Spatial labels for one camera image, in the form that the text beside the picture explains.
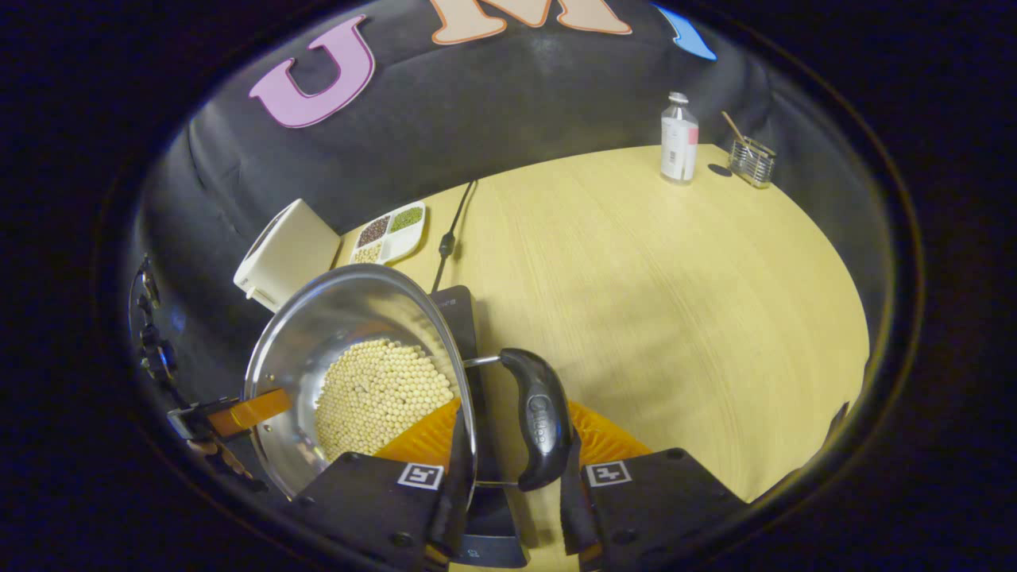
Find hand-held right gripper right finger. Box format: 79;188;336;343
560;401;748;572

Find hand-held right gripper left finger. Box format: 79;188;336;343
290;397;475;572

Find black induction cooktop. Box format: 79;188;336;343
429;286;529;569

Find stainless steel pot black handles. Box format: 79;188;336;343
244;264;574;497

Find pile of yellow soybeans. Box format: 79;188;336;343
314;338;455;463

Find white toaster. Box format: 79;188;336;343
233;199;341;313

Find white divided dish of beans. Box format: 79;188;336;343
350;201;427;266

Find clear bottle pink white label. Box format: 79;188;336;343
660;92;700;186

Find wooden stick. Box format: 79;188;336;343
721;111;752;152

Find black power cable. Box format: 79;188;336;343
430;180;478;293

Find wire mesh holder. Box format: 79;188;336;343
729;137;777;189

